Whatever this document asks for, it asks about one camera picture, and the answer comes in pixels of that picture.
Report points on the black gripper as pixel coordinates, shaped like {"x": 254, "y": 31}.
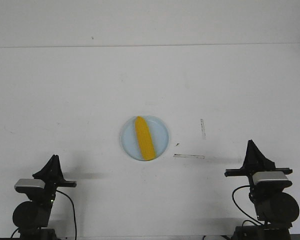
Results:
{"x": 45, "y": 198}
{"x": 254, "y": 157}

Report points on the yellow corn cob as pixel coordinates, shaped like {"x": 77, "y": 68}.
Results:
{"x": 144, "y": 139}

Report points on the light blue round plate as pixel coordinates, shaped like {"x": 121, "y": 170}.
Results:
{"x": 159, "y": 134}

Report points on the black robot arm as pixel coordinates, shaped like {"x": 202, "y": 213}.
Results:
{"x": 275, "y": 209}
{"x": 32, "y": 217}

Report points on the clear tape strip vertical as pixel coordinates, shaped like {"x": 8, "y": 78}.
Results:
{"x": 202, "y": 124}

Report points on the clear tape strip horizontal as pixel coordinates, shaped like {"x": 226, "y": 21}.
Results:
{"x": 189, "y": 156}

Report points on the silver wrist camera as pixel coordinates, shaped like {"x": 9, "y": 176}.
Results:
{"x": 26, "y": 185}
{"x": 271, "y": 179}

